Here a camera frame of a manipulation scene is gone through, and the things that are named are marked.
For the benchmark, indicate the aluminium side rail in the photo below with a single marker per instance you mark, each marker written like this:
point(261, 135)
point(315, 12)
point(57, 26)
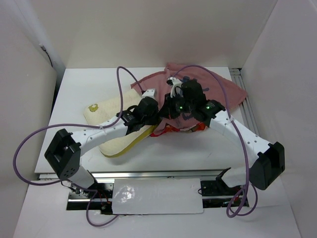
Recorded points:
point(245, 107)

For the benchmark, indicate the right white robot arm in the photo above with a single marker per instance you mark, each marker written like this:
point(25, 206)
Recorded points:
point(266, 161)

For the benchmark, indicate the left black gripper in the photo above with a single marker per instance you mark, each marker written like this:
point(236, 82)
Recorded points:
point(154, 120)

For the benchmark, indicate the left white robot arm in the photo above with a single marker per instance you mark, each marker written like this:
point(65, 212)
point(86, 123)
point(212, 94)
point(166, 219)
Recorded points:
point(66, 148)

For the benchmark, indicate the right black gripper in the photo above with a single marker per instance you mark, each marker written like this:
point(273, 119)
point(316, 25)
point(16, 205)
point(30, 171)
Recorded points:
point(166, 110)

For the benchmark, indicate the pink red patterned pillowcase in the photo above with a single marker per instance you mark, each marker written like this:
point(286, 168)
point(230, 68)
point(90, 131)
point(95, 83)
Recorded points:
point(214, 87)

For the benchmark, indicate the white cover plate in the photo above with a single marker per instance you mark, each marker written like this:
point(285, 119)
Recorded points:
point(157, 196)

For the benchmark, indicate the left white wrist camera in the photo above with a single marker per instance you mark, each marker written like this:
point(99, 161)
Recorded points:
point(151, 93)

